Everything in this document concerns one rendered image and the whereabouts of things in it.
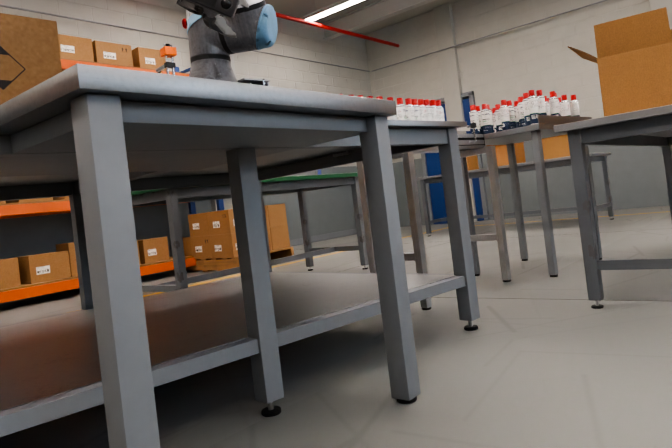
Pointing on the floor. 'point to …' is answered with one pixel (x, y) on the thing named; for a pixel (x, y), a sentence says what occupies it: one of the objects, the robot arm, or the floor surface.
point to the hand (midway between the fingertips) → (241, 20)
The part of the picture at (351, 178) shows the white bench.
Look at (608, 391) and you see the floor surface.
